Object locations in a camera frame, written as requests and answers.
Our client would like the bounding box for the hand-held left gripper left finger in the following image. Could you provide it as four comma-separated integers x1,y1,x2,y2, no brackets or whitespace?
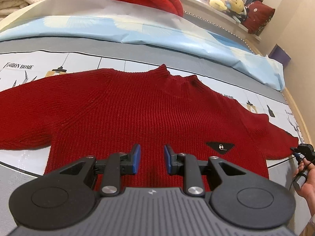
59,144,141,197

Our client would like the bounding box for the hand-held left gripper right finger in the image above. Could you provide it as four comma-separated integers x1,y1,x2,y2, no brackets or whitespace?
164,145,248,197

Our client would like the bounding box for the red knit sweater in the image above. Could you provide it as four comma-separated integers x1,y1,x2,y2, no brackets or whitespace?
0,64,299,195

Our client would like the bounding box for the person's right hand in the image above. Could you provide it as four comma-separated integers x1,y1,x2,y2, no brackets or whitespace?
293,157,315,203

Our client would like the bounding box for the purple box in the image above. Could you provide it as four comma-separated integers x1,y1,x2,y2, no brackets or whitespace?
269,44,292,68

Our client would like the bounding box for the light blue quilt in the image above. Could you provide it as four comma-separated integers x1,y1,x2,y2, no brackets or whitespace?
0,0,286,91

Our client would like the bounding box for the dark red cushion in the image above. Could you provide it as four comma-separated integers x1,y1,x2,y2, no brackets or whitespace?
242,0,276,34

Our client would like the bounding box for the grey padded headboard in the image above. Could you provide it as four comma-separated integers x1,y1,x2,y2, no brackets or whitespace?
183,11,256,54

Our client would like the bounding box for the round yellow plush toy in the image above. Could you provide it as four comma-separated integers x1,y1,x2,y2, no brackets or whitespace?
228,0,246,13

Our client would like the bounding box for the wooden bed frame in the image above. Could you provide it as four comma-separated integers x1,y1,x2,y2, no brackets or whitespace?
246,42,313,153

